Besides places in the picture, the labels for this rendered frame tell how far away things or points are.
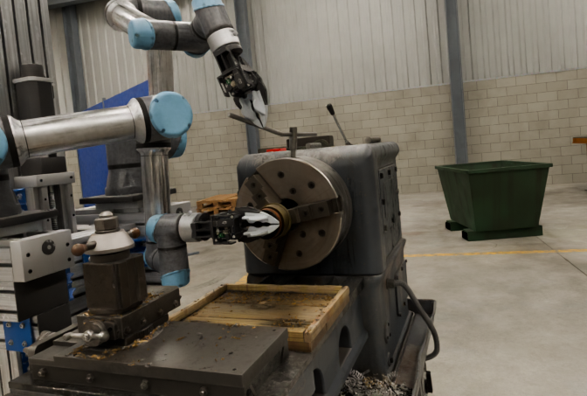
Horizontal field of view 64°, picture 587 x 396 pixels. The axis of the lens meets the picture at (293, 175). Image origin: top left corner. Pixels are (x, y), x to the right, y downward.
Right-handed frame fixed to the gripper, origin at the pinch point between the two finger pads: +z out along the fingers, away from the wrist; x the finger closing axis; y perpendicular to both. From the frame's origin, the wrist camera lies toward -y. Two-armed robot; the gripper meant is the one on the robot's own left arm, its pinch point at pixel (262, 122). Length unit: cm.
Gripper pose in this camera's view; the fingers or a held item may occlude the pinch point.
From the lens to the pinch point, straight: 119.8
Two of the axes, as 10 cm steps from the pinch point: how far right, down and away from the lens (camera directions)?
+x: 8.5, -4.0, -3.5
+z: 4.0, 9.1, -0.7
